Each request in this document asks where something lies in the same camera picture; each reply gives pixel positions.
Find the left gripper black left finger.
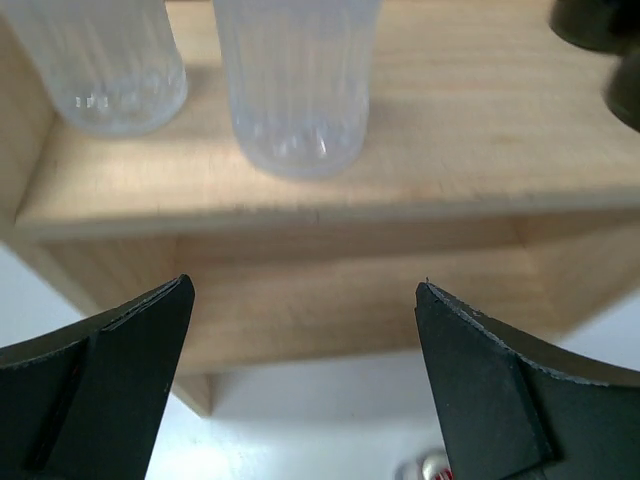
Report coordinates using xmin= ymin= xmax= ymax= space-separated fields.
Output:
xmin=1 ymin=275 xmax=195 ymax=479

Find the silver slim beverage can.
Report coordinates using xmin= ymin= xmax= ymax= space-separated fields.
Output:
xmin=394 ymin=449 xmax=454 ymax=480

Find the Coca-Cola bottle red label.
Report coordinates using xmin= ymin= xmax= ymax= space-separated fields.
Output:
xmin=604 ymin=48 xmax=640 ymax=132

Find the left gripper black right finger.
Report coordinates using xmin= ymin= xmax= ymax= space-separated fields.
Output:
xmin=415 ymin=282 xmax=639 ymax=479

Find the small water bottle blue cap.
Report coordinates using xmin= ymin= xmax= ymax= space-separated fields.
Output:
xmin=213 ymin=0 xmax=381 ymax=178

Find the wooden two-tier shelf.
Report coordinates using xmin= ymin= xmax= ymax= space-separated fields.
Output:
xmin=1 ymin=1 xmax=639 ymax=416

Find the water bottle blue label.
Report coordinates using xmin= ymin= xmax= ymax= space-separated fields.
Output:
xmin=1 ymin=0 xmax=188 ymax=136

